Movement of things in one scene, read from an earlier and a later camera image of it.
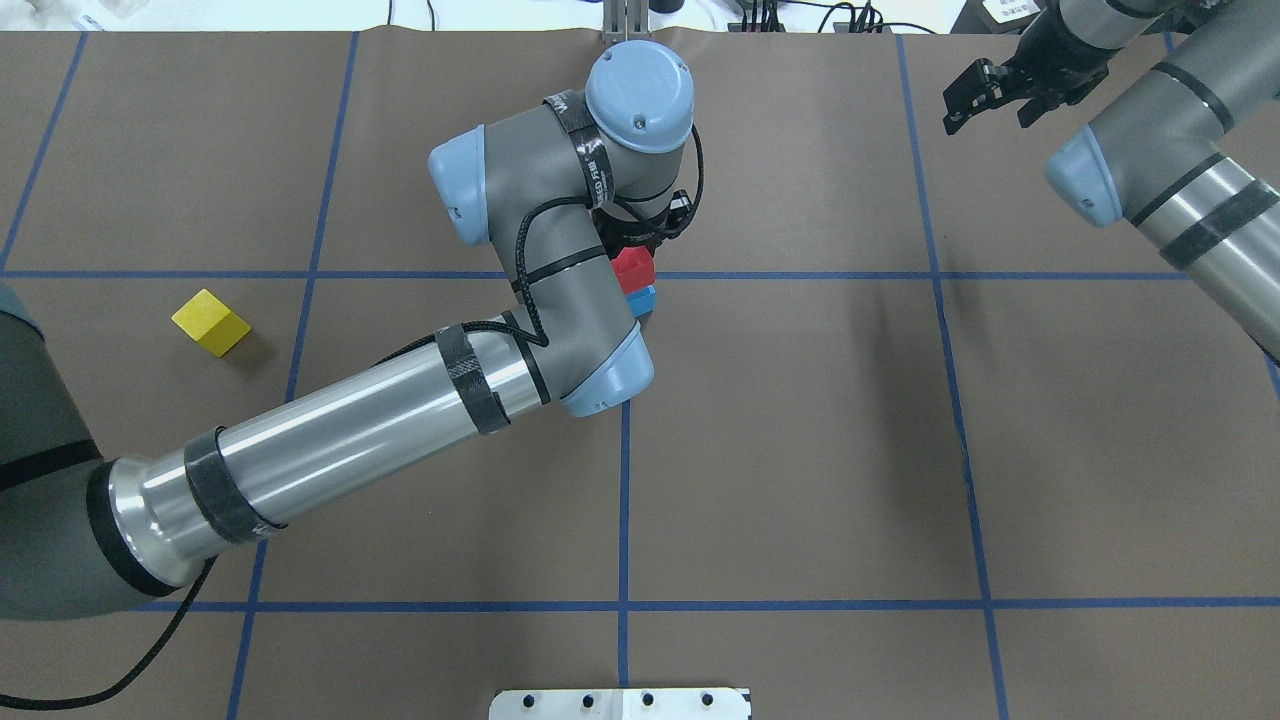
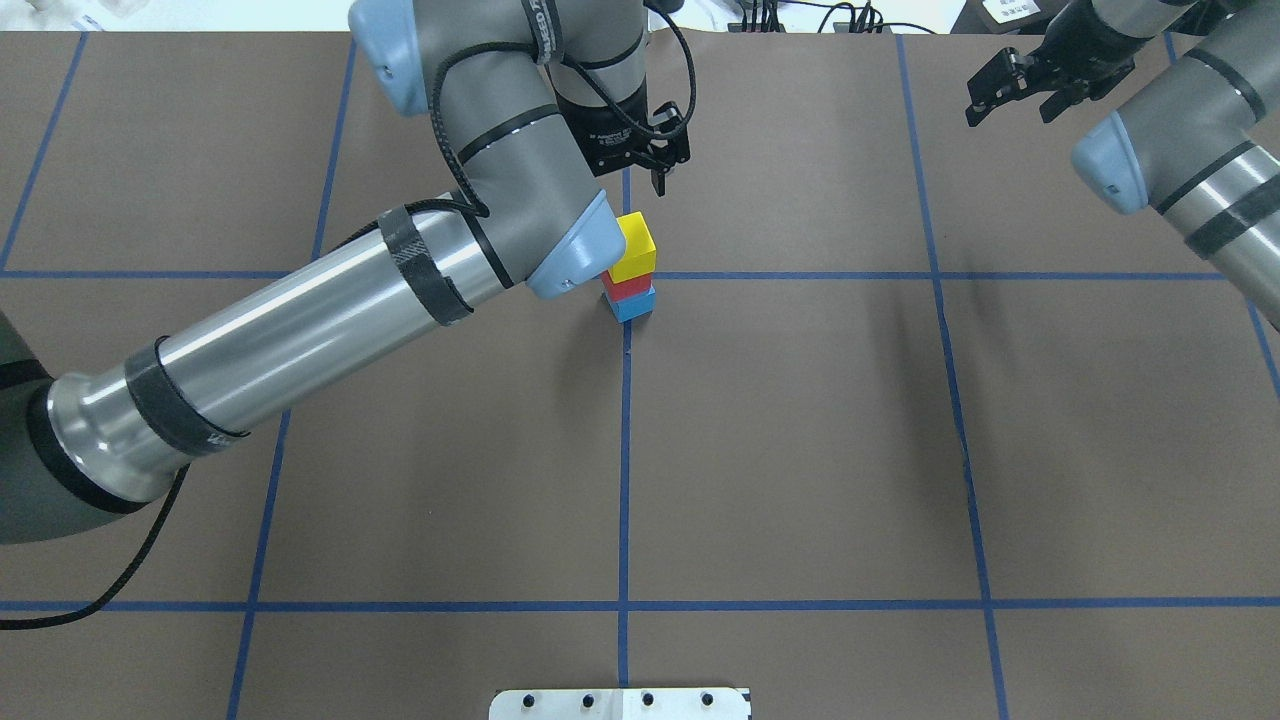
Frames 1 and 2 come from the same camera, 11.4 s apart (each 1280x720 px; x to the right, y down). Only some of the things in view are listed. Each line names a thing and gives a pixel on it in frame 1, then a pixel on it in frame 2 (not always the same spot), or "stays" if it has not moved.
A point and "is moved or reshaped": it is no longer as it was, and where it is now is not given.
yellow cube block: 211,322 is moved or reshaped
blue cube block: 643,301 stays
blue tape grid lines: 625,607 stays
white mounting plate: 621,704 stays
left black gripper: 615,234 to 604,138
